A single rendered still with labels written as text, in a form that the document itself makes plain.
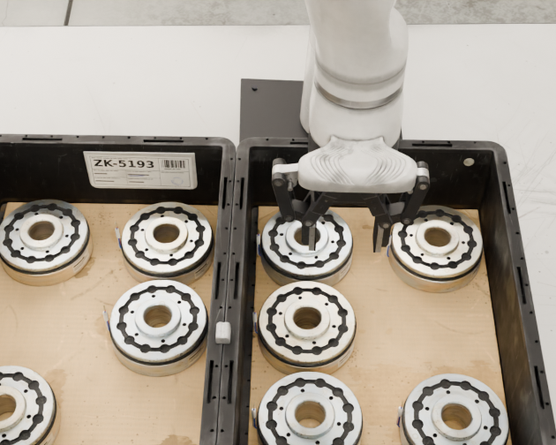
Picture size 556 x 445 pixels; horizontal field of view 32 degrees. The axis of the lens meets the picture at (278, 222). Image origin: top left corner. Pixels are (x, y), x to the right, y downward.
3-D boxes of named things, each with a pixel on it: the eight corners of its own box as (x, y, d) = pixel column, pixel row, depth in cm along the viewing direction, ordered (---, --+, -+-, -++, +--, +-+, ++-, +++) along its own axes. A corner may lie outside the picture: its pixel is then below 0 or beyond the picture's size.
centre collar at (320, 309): (283, 300, 103) (283, 297, 103) (330, 301, 103) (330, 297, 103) (282, 340, 100) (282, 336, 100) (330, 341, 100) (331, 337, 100)
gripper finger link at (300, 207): (315, 198, 88) (313, 233, 92) (282, 197, 88) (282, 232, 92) (315, 210, 87) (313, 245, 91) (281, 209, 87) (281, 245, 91)
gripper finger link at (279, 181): (283, 154, 85) (304, 198, 89) (264, 159, 85) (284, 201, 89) (282, 177, 83) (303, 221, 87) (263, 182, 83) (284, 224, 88)
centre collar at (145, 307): (137, 299, 103) (136, 296, 103) (183, 299, 103) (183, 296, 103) (131, 338, 100) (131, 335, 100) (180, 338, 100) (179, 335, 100)
